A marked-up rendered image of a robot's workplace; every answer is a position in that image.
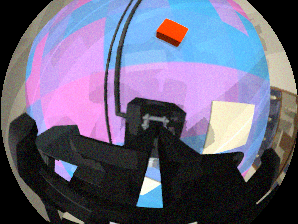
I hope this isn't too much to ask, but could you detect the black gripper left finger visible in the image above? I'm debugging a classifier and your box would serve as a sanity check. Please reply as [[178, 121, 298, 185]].
[[71, 125, 156, 206]]

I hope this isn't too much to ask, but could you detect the black cable with white plug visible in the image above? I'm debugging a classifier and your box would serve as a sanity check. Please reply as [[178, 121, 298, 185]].
[[104, 0, 158, 168]]

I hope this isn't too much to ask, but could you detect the orange-red rectangular block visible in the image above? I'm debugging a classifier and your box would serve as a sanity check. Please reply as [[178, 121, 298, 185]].
[[156, 19, 188, 47]]

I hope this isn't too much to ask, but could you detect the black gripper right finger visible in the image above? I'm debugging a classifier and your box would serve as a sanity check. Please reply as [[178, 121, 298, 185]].
[[157, 127, 245, 208]]

